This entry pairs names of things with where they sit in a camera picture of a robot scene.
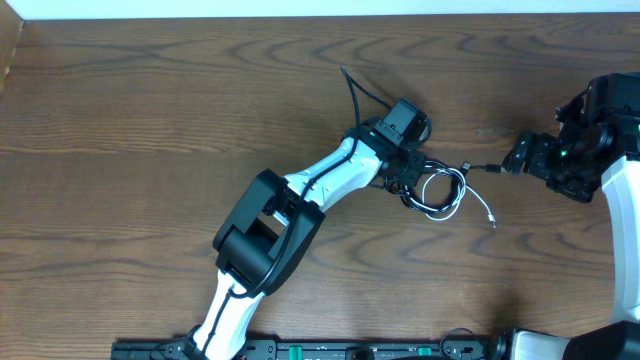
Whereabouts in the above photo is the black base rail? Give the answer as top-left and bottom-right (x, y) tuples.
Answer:
(110, 329), (508, 360)

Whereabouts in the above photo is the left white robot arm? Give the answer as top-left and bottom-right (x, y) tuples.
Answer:
(185, 99), (432, 359)

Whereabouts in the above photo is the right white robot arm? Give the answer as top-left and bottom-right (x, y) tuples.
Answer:
(487, 72), (639, 360)

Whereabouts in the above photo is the white USB cable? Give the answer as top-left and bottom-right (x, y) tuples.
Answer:
(420, 167), (498, 229)

